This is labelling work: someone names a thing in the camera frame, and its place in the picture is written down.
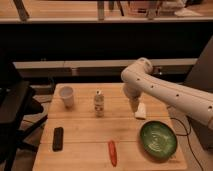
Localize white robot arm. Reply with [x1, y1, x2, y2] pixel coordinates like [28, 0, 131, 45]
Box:
[121, 58, 213, 130]

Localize clear plastic bottle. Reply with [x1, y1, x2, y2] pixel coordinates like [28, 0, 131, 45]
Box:
[94, 90, 104, 117]

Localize white sponge block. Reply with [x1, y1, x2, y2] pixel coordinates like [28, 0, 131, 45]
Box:
[135, 103, 146, 119]

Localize green round bowl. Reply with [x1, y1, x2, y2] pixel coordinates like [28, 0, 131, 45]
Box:
[139, 121, 178, 160]

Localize red chili pepper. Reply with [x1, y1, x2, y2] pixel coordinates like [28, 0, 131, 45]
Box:
[108, 140, 117, 167]

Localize white paper cup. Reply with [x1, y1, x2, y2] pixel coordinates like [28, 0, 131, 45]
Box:
[59, 86, 74, 108]

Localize black rectangular block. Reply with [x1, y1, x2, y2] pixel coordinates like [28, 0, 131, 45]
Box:
[52, 127, 64, 151]

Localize black chair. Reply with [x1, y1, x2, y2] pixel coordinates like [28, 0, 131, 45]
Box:
[0, 50, 47, 171]

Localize black cable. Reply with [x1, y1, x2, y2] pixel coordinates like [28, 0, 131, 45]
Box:
[170, 117, 204, 171]

